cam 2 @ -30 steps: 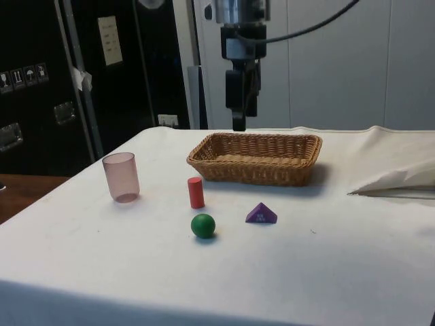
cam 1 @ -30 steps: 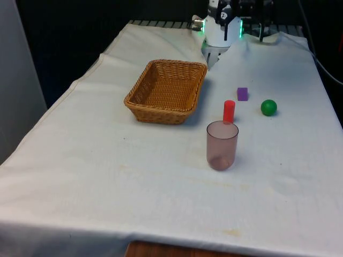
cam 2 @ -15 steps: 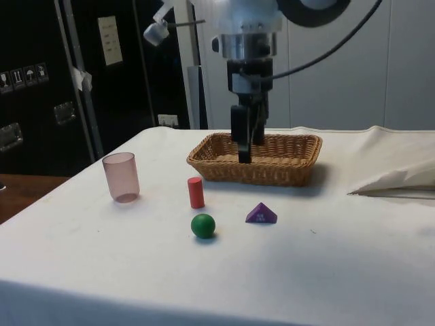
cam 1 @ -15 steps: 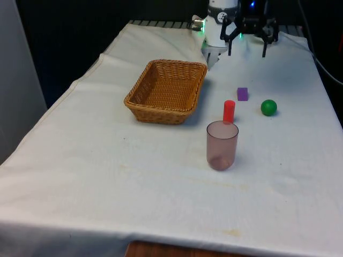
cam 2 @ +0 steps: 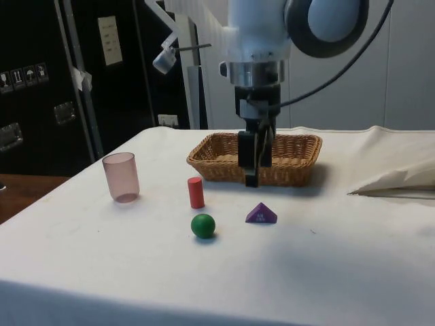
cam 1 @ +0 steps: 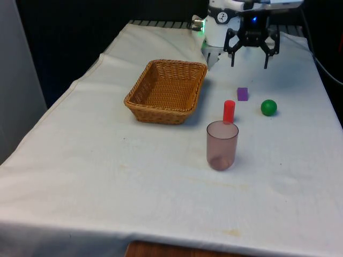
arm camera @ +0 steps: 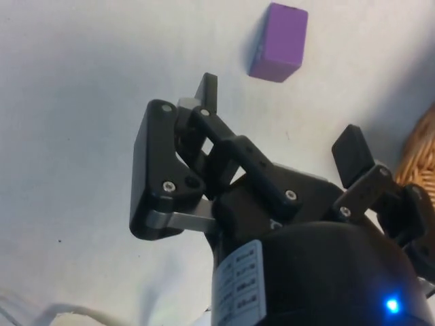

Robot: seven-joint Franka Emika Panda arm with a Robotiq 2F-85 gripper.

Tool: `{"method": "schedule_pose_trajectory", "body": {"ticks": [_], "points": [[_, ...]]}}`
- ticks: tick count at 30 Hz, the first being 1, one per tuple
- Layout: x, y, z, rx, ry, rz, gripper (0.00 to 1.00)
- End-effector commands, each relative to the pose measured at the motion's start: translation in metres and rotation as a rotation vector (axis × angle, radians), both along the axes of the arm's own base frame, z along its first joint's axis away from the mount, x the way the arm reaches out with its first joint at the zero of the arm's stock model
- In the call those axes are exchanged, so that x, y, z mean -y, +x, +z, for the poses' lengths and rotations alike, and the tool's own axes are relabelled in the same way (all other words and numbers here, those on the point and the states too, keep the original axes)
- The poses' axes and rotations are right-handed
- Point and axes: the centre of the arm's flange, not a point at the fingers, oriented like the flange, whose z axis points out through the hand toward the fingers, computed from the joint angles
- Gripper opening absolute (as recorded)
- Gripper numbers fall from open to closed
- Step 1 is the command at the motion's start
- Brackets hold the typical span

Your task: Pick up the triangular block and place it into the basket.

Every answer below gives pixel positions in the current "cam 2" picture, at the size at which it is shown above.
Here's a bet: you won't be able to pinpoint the wicker basket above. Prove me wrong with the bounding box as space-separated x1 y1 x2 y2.
186 132 324 189

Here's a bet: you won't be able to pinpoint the black cable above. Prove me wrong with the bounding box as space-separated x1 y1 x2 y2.
247 0 395 115

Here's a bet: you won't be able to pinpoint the purple triangular block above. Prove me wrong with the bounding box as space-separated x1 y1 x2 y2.
245 202 279 225

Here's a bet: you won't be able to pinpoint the black cabinet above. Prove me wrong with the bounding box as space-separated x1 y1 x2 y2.
0 0 209 178

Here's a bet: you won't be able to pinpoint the white bracket with small camera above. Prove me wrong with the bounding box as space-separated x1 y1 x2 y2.
143 0 212 75

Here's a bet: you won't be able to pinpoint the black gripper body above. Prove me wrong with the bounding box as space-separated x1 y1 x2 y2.
234 84 283 121

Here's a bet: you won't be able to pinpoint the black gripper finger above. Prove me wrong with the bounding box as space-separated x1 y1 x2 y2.
259 115 273 168
237 118 260 189

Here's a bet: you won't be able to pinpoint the pale lockers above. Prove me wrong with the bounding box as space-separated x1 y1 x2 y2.
187 0 435 132

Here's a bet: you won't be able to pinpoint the see-through pink cup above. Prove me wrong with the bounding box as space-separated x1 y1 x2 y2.
102 152 141 204

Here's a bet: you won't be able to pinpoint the green ball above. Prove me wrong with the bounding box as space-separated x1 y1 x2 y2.
190 213 217 240

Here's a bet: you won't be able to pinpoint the red cylinder block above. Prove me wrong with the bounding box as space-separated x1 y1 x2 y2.
187 177 206 209

